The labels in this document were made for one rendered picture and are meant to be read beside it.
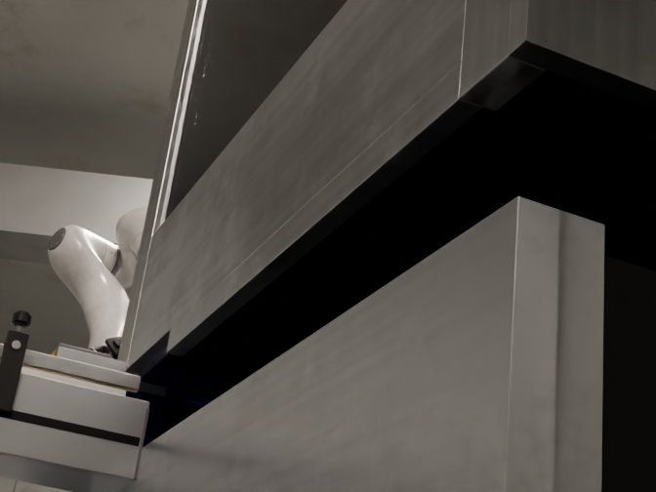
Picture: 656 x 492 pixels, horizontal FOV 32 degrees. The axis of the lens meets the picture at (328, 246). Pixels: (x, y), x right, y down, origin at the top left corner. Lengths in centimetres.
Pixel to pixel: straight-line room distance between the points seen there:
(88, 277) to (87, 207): 302
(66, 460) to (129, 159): 508
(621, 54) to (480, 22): 9
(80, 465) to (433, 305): 68
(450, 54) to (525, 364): 27
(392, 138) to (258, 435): 28
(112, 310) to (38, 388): 112
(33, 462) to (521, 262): 79
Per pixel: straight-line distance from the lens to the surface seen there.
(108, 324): 239
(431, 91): 81
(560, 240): 65
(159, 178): 165
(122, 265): 259
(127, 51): 539
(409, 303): 74
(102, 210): 549
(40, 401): 131
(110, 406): 133
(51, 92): 586
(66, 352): 150
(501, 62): 73
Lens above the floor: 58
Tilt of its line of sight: 24 degrees up
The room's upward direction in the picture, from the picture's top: 7 degrees clockwise
